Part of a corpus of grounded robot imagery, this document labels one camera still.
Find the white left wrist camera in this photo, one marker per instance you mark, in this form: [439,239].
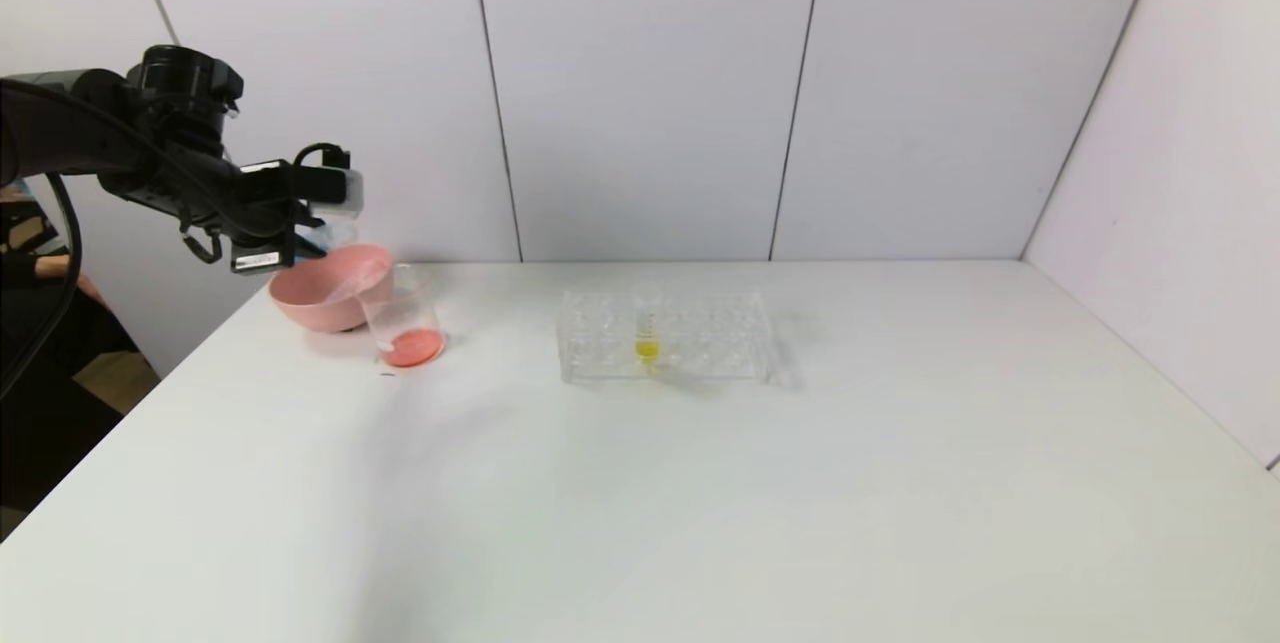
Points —
[335,188]

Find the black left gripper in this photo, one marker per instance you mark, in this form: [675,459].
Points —
[257,260]

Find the test tube with blue pigment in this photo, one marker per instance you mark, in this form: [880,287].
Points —
[335,235]

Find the test tube with yellow pigment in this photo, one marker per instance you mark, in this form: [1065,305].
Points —
[648,348]

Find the pink plastic bowl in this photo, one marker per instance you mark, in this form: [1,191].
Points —
[320,298]

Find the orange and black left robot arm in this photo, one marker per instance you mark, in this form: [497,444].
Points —
[100,133]

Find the clear acrylic test tube rack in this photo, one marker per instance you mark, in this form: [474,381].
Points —
[700,343]

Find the seated person in black clothing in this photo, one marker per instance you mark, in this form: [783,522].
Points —
[50,343]

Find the clear glass beaker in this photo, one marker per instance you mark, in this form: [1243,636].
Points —
[410,343]

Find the bare person hand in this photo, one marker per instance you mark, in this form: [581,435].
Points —
[75,273]

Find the test tube with red pigment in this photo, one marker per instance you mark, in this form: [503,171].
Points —
[362,278]

